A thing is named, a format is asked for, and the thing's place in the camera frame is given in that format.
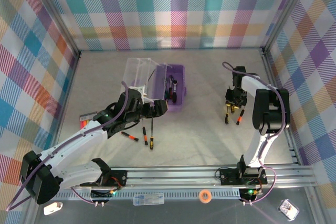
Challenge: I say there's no small orange precision screwdriver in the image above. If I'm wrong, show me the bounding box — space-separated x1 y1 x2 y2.
121 131 139 142

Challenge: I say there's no orange black handled screwdriver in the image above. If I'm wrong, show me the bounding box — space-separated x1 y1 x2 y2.
141 120 149 146

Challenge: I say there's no purple clear plastic tool box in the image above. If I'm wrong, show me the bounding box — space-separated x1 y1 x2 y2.
121 57 187 113

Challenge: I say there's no coloured marker pack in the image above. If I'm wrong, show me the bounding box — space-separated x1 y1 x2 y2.
79 113 97 130

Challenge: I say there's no plaid backdrop cloth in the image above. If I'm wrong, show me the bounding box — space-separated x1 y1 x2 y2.
262 0 336 224
34 0 302 51
0 0 79 224

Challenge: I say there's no clear plastic label card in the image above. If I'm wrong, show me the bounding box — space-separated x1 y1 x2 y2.
133 193 165 206

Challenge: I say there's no orange tape roll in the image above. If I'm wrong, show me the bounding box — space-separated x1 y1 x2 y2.
198 189 213 204

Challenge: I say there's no clear plastic packet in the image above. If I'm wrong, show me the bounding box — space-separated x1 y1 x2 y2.
277 198 300 221

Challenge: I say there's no white plastic piece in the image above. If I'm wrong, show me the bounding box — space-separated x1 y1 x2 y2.
43 201 64 216

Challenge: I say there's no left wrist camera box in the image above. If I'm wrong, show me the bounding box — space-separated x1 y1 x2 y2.
130 84 147 98

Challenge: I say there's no aluminium side rail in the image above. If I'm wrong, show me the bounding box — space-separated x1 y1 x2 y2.
46 50 81 169
259 48 300 166

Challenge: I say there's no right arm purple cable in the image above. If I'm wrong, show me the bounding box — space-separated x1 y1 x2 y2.
222 61 287 205

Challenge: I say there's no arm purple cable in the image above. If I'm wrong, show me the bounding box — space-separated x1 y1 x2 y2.
222 61 287 205
5 81 131 211

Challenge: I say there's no aluminium mounting rail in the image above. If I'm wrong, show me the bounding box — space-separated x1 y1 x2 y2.
28 165 317 190

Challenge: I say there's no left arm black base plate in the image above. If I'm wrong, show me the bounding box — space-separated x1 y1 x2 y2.
99 169 129 187

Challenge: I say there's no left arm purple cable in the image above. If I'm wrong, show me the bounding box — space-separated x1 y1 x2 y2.
5 81 131 211

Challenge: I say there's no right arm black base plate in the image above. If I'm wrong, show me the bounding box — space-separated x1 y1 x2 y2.
219 168 269 186

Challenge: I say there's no slotted grey cable duct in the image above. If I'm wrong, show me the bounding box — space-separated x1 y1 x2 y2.
52 191 244 201

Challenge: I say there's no aluminium frame post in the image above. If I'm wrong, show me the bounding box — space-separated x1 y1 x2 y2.
28 0 81 57
262 0 314 53

